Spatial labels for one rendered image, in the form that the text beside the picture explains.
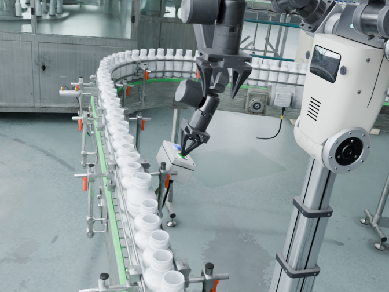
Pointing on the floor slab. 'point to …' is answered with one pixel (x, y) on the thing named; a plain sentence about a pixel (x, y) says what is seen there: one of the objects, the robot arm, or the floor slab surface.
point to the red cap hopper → (271, 44)
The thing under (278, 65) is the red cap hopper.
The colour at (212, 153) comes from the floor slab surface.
